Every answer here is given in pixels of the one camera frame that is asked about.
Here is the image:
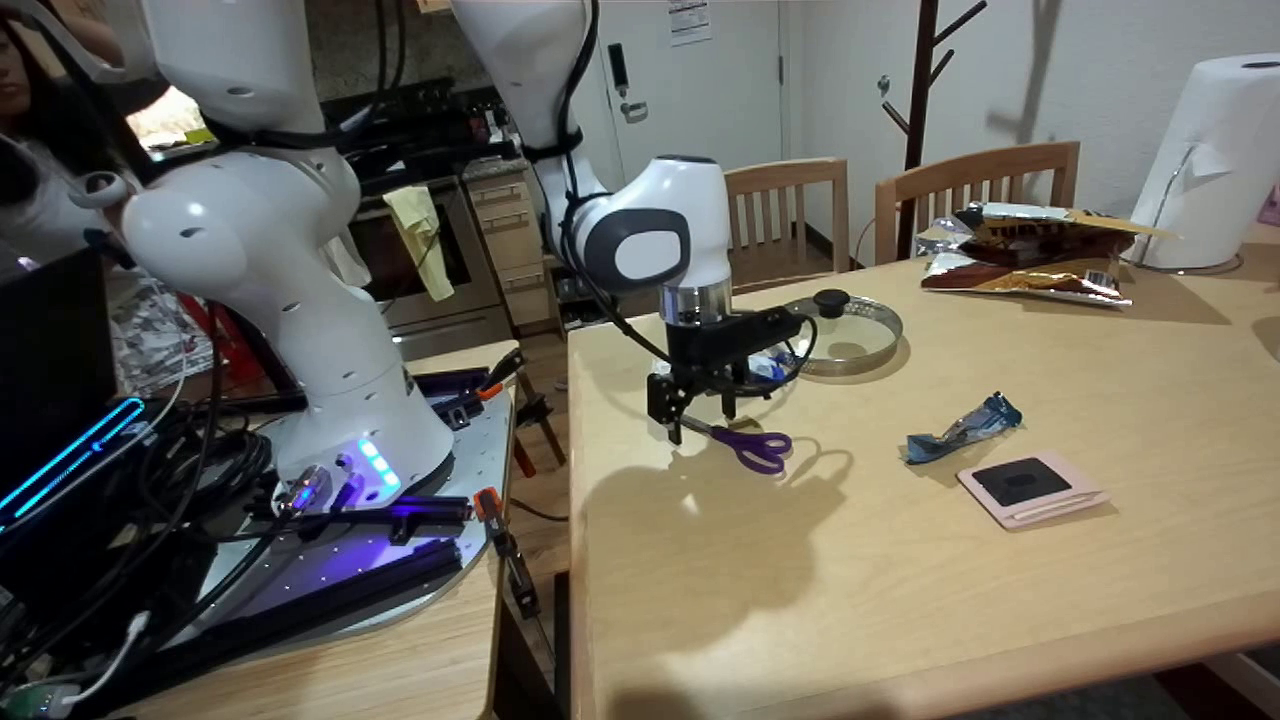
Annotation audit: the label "black door lock device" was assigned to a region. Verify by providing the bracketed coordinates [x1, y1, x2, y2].
[606, 42, 642, 95]

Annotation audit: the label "black monitor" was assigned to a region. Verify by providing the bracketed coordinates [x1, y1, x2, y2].
[0, 245, 120, 484]

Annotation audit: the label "black box with blue light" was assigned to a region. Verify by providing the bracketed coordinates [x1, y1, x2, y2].
[0, 391, 158, 527]

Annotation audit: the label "yellow hanging cloth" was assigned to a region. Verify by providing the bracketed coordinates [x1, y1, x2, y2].
[382, 179, 461, 308]

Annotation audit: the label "wooden slat chair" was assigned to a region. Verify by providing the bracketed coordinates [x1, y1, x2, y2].
[871, 136, 1085, 264]
[726, 151, 855, 287]

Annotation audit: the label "red flat folder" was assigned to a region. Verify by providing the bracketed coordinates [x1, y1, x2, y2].
[195, 298, 313, 421]

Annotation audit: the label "dark wooden coat rack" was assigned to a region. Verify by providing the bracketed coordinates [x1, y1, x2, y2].
[877, 0, 996, 264]

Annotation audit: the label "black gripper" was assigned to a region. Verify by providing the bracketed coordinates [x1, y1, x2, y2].
[643, 315, 749, 431]

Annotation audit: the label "brown chip bag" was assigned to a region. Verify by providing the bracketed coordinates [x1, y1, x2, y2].
[957, 201, 1153, 268]

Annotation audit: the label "orange handled black clamp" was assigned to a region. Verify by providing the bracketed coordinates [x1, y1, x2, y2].
[466, 349, 532, 406]
[473, 484, 544, 621]

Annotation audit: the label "glass pot lid black knob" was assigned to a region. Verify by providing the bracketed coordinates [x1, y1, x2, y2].
[786, 285, 907, 381]

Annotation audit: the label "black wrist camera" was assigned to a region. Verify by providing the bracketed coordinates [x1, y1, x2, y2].
[727, 308, 812, 362]

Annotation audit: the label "white paper door sign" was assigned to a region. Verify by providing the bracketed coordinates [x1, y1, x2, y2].
[663, 0, 720, 50]

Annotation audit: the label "dark blue snack wrapper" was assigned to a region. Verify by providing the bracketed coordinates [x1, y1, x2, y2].
[902, 387, 1027, 469]

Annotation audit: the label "purple handled scissors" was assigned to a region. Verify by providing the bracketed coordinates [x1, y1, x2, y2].
[678, 414, 802, 479]

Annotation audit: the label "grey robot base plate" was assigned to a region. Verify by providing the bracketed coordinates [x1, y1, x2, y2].
[195, 362, 523, 631]

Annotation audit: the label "pink box with black panel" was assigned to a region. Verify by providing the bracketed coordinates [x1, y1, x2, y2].
[954, 446, 1114, 538]

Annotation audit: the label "wooden drawer cabinet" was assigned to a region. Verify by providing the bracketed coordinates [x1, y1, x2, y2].
[458, 151, 563, 335]

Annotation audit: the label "white blue plastic packet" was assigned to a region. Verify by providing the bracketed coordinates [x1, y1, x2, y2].
[740, 341, 805, 402]

